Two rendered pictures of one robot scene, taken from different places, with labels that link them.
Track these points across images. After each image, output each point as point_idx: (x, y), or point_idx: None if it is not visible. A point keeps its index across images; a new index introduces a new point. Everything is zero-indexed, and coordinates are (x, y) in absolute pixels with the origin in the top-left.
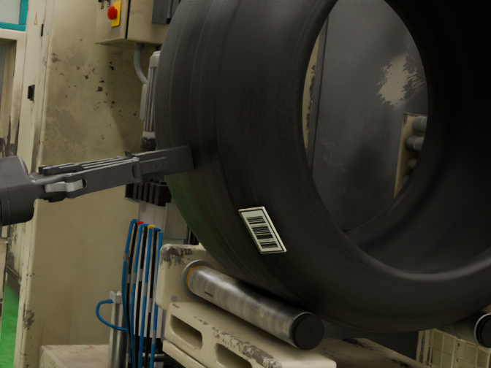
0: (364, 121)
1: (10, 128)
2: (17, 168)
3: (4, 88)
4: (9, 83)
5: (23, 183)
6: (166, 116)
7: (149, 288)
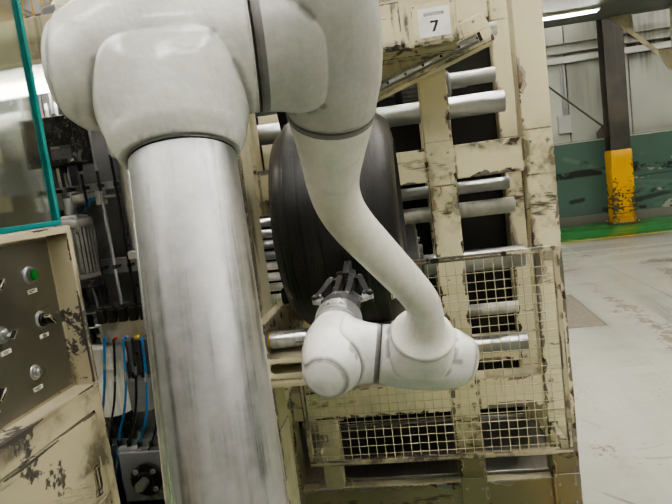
0: None
1: (80, 300)
2: (352, 296)
3: (52, 272)
4: (58, 267)
5: (358, 303)
6: (317, 249)
7: (117, 380)
